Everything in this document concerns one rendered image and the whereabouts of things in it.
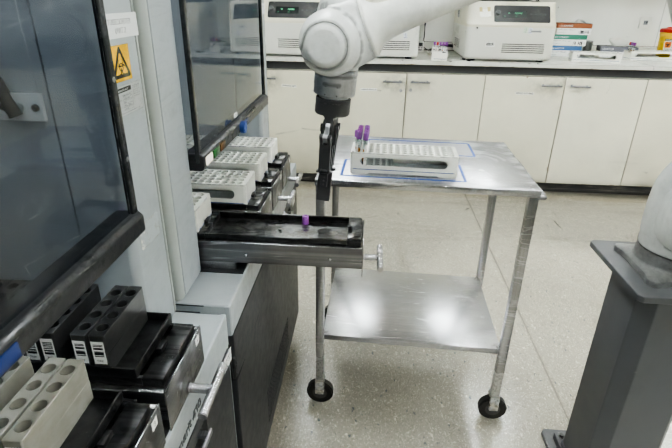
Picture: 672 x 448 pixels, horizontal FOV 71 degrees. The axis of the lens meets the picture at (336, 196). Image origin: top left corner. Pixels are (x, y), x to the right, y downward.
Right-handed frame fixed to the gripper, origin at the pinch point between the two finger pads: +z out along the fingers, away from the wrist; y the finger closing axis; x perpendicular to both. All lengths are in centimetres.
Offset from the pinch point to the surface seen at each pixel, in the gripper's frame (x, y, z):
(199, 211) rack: -24.1, 13.1, 5.3
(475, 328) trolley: 50, -35, 55
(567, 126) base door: 124, -234, 22
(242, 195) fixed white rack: -19.5, -0.5, 6.1
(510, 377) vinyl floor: 69, -46, 81
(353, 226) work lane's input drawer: 8.3, 6.2, 6.0
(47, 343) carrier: -25, 56, 5
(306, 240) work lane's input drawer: -0.5, 13.6, 7.4
